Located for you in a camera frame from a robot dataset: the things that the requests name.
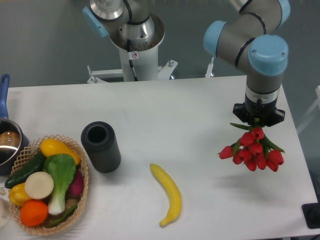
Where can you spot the purple red sweet potato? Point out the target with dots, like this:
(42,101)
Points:
(77,185)

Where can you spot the orange fruit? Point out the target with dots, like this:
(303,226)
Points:
(33,213)

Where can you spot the green chili pepper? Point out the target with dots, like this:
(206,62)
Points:
(63,217)

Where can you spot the yellow banana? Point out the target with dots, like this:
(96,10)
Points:
(172,191)

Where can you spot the red tulip bouquet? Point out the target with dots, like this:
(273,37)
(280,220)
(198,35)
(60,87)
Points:
(253,149)

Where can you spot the black device at edge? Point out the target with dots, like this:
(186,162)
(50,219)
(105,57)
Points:
(311,212)

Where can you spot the green bok choy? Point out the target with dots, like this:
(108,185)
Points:
(61,167)

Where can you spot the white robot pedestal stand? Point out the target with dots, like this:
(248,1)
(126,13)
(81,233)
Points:
(136,66)

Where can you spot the yellow bell pepper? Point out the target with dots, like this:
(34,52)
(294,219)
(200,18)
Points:
(18,195)

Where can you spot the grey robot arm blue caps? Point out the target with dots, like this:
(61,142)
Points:
(249,45)

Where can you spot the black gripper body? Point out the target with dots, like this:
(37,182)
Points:
(259,113)

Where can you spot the green cucumber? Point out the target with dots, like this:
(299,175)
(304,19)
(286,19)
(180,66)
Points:
(20,176)

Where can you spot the blue handled steel saucepan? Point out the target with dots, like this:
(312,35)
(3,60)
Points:
(12,138)

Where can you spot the woven wicker basket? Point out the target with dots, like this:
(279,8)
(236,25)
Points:
(25,156)

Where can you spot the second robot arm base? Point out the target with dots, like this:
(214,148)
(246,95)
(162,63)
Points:
(130,24)

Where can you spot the yellow squash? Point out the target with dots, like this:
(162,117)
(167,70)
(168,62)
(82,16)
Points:
(50,147)

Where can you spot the white round radish slice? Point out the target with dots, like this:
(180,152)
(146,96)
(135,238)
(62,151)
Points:
(39,185)

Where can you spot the dark grey ribbed vase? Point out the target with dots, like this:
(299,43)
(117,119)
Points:
(100,143)

